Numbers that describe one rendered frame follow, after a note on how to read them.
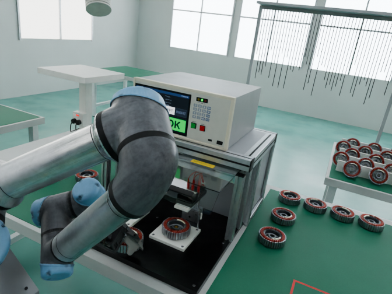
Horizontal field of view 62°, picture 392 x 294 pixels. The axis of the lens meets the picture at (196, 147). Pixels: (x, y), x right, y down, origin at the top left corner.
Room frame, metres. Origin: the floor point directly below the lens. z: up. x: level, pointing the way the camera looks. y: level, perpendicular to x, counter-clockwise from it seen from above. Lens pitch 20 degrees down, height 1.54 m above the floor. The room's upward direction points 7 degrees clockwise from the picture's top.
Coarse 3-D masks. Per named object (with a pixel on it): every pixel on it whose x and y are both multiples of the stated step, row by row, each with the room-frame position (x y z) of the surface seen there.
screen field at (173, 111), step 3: (168, 108) 1.25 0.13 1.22; (171, 108) 1.25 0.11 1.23; (174, 108) 1.24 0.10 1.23; (177, 108) 1.24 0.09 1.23; (171, 111) 1.25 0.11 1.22; (174, 111) 1.24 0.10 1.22; (177, 111) 1.24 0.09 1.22; (180, 111) 1.23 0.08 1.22; (183, 111) 1.23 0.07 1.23; (186, 111) 1.22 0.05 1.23; (174, 114) 1.24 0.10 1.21; (177, 114) 1.24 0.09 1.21; (180, 114) 1.23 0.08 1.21; (183, 114) 1.23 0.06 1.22; (186, 114) 1.22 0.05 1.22
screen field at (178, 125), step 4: (172, 120) 1.24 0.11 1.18; (176, 120) 1.24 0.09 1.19; (180, 120) 1.23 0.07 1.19; (172, 124) 1.24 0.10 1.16; (176, 124) 1.24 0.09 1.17; (180, 124) 1.23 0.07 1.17; (184, 124) 1.22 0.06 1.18; (172, 128) 1.24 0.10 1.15; (176, 128) 1.24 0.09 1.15; (180, 128) 1.23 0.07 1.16; (184, 128) 1.22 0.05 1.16; (184, 132) 1.22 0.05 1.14
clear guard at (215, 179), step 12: (180, 156) 1.16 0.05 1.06; (192, 156) 1.18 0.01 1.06; (180, 168) 1.05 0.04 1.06; (192, 168) 1.07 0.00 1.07; (204, 168) 1.08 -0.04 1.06; (216, 168) 1.10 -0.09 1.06; (228, 168) 1.11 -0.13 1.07; (180, 180) 0.96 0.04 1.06; (192, 180) 0.97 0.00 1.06; (204, 180) 0.98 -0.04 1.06; (216, 180) 0.99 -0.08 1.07; (228, 180) 1.00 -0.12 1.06; (168, 192) 0.94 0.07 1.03; (204, 192) 0.92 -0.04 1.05; (216, 192) 0.91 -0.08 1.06; (180, 204) 0.90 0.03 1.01; (192, 204) 0.89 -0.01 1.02; (204, 204) 0.89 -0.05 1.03
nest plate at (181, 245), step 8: (152, 232) 1.05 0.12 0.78; (160, 232) 1.06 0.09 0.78; (192, 232) 1.09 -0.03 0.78; (160, 240) 1.01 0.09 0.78; (168, 240) 1.02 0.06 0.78; (176, 240) 1.02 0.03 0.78; (184, 240) 1.03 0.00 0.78; (192, 240) 1.05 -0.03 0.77; (176, 248) 0.99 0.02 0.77; (184, 248) 0.98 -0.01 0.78
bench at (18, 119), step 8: (0, 104) 2.56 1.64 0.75; (0, 112) 2.36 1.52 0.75; (8, 112) 2.39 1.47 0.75; (16, 112) 2.41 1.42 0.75; (24, 112) 2.44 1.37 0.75; (0, 120) 2.18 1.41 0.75; (8, 120) 2.20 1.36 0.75; (16, 120) 2.22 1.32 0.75; (24, 120) 2.25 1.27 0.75; (32, 120) 2.28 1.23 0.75; (40, 120) 2.34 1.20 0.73; (0, 128) 2.05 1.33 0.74; (8, 128) 2.10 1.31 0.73; (16, 128) 2.16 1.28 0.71; (32, 128) 2.32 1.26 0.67; (32, 136) 2.32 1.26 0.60
